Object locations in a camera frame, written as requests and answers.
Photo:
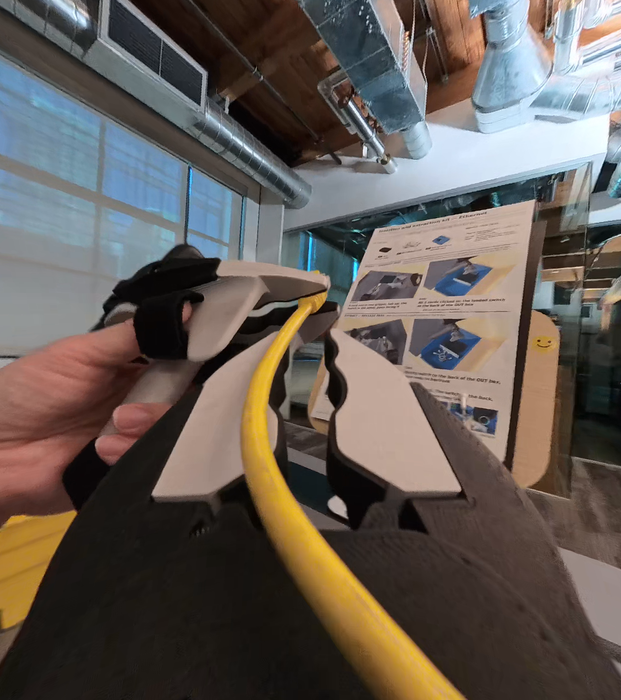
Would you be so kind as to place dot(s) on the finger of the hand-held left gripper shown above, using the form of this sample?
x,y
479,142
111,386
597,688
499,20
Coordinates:
x,y
283,281
313,331

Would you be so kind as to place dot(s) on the grey wall air vent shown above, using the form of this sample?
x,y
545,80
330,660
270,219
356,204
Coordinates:
x,y
146,49

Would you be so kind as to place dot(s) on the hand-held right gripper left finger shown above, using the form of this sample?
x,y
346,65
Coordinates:
x,y
206,448

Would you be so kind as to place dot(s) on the foil wrapped rectangular duct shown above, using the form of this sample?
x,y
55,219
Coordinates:
x,y
365,54

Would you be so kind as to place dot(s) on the large window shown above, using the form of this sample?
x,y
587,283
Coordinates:
x,y
42,164

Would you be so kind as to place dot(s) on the silver insulated pipe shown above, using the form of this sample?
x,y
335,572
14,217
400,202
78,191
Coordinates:
x,y
362,126

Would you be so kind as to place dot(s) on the person's left hand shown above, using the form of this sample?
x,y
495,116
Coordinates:
x,y
42,426

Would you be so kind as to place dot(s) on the round spiral air duct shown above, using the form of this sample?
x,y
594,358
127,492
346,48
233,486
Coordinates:
x,y
53,16
256,158

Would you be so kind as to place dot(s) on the yellow plastic bin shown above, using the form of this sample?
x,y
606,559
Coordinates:
x,y
15,569

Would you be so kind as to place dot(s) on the large silver conical duct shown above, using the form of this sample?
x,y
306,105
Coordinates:
x,y
507,71

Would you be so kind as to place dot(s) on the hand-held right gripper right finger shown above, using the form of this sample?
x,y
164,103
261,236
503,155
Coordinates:
x,y
387,437

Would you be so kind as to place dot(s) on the interior glass window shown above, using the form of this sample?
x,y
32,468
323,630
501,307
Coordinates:
x,y
453,197

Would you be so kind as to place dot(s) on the instruction poster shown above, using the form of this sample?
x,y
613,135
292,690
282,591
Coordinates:
x,y
453,328

